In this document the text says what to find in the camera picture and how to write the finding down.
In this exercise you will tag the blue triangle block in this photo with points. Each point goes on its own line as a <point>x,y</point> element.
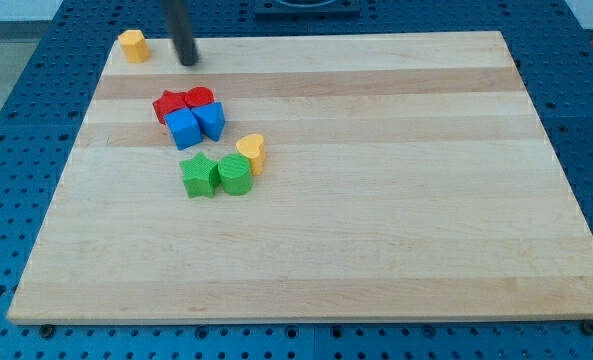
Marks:
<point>211,120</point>

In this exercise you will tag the yellow heart block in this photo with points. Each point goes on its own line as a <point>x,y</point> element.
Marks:
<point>252,147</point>

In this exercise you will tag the red cylinder block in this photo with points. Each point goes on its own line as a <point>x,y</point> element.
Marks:
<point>199,96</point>

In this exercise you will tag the green cylinder block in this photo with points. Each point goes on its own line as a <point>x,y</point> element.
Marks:
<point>235,173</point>

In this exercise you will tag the red star block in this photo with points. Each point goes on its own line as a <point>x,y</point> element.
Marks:
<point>167,103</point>

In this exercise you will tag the green star block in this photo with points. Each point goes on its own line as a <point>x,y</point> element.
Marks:
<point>200,176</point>

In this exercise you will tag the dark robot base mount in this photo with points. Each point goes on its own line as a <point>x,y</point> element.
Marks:
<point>265,8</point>

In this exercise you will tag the blue cube block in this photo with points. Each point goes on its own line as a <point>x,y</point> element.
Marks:
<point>184,128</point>

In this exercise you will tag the light wooden board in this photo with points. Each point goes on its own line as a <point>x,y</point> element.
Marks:
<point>408,178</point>

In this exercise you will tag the yellow hexagon block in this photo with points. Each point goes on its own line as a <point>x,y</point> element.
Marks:
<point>134,46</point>

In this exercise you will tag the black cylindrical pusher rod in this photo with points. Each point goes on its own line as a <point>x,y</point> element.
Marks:
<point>178,19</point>

